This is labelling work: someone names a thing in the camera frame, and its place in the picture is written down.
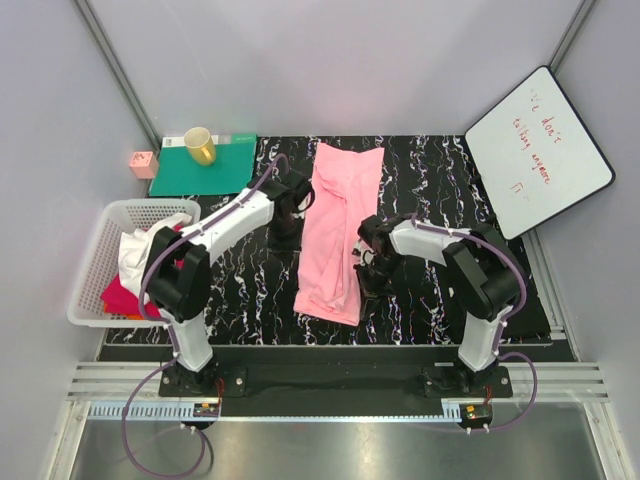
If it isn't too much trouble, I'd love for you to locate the purple cable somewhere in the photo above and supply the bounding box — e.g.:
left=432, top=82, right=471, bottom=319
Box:
left=409, top=214, right=539, bottom=434
left=118, top=152, right=290, bottom=477

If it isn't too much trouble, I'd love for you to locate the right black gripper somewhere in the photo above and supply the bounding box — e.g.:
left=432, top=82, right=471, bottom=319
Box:
left=353, top=254, right=404, bottom=321

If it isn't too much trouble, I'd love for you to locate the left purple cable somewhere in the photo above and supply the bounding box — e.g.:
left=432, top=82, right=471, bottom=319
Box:
left=118, top=152, right=290, bottom=477

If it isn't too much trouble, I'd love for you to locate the white t shirt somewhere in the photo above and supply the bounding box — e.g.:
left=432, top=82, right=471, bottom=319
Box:
left=118, top=212, right=192, bottom=297

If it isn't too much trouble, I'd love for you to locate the pink t shirt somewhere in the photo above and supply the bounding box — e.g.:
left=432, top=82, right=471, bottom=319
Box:
left=294, top=143, right=385, bottom=326

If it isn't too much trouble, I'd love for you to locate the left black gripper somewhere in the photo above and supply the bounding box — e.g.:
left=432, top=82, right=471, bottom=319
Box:
left=268, top=214, right=306, bottom=267

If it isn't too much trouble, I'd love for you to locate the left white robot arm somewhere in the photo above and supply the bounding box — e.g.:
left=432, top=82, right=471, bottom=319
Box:
left=141, top=171, right=315, bottom=396

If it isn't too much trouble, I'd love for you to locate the white plastic laundry basket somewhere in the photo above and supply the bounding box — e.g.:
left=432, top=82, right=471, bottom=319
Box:
left=67, top=198, right=201, bottom=328

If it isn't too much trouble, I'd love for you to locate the white whiteboard with red writing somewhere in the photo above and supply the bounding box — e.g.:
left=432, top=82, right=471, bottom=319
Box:
left=465, top=66, right=616, bottom=239

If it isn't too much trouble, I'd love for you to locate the magenta t shirt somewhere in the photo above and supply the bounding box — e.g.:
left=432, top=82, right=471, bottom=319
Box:
left=101, top=227, right=182, bottom=320

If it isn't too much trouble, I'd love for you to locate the yellow mug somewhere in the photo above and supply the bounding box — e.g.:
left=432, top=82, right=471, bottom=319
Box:
left=183, top=127, right=216, bottom=166

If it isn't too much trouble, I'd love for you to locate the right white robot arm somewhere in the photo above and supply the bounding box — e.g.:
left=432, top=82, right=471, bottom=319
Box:
left=353, top=214, right=527, bottom=397

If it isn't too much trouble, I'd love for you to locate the aluminium rail frame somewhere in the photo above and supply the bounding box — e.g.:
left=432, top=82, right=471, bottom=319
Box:
left=45, top=352, right=636, bottom=479

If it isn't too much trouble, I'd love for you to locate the green cutting mat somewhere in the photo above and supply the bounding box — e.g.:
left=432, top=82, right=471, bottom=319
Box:
left=149, top=134, right=257, bottom=197

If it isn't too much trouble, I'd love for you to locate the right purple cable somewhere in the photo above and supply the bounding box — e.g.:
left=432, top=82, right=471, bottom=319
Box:
left=409, top=214, right=539, bottom=434

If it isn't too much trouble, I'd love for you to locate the pink cube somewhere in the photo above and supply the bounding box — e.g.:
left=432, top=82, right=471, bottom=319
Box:
left=129, top=151, right=156, bottom=179

